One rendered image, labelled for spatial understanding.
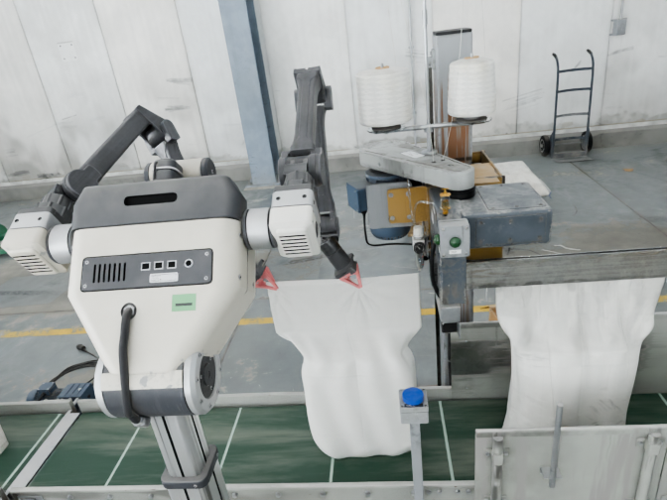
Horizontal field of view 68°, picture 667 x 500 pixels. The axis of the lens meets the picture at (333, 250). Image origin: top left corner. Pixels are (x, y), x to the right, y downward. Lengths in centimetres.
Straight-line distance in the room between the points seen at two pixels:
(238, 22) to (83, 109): 255
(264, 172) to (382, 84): 493
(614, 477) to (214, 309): 128
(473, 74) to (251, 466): 154
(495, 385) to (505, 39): 501
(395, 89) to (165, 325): 91
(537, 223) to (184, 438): 100
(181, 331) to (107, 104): 643
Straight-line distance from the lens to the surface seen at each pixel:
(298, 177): 111
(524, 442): 161
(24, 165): 824
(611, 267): 171
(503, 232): 137
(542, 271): 164
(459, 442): 200
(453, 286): 142
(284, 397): 221
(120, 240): 112
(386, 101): 150
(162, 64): 694
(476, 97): 154
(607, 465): 175
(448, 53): 173
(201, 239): 104
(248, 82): 615
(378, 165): 166
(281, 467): 198
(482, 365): 208
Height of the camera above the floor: 184
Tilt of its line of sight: 25 degrees down
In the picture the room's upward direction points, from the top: 7 degrees counter-clockwise
